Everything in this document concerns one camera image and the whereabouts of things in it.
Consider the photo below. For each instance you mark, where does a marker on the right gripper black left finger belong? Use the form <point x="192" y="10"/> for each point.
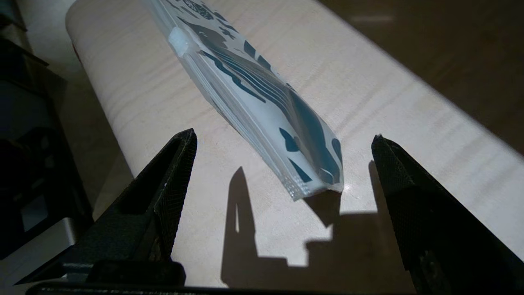
<point x="163" y="213"/>

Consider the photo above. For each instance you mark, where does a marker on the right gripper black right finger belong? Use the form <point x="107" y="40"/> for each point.
<point x="442" y="229"/>

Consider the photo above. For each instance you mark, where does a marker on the white floral pouch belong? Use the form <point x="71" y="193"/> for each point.
<point x="262" y="102"/>

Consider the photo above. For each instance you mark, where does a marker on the light wooden shelf desk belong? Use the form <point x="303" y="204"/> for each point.
<point x="368" y="102"/>

